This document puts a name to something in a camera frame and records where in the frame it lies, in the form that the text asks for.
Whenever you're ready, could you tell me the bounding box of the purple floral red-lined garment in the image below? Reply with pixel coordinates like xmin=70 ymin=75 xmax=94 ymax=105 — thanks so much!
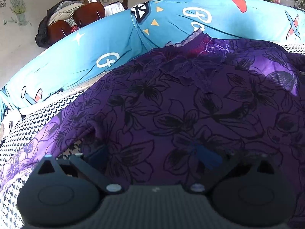
xmin=0 ymin=31 xmax=305 ymax=229

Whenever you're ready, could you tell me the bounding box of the blue cartoon print sofa backrest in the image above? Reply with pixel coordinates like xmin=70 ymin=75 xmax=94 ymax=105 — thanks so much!
xmin=1 ymin=0 xmax=304 ymax=118

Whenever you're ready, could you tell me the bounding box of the houndstooth sofa seat cover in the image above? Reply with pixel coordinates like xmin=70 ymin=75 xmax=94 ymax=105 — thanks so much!
xmin=0 ymin=43 xmax=305 ymax=229

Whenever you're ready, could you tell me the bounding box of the brown wooden chair right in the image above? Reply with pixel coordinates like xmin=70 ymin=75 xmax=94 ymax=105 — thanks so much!
xmin=73 ymin=2 xmax=106 ymax=28

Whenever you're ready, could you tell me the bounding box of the brown wooden chair left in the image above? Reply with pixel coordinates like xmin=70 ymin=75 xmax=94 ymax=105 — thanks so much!
xmin=47 ymin=20 xmax=71 ymax=46

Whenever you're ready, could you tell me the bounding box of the brown wooden chair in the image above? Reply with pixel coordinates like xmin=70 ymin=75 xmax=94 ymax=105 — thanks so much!
xmin=73 ymin=2 xmax=106 ymax=28
xmin=47 ymin=20 xmax=71 ymax=46

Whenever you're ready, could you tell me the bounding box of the white clothed dining table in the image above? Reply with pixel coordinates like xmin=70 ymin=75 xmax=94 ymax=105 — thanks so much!
xmin=104 ymin=2 xmax=125 ymax=17

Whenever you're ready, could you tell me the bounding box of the dark wooden chair behind table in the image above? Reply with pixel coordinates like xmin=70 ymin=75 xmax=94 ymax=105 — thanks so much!
xmin=122 ymin=0 xmax=128 ymax=10

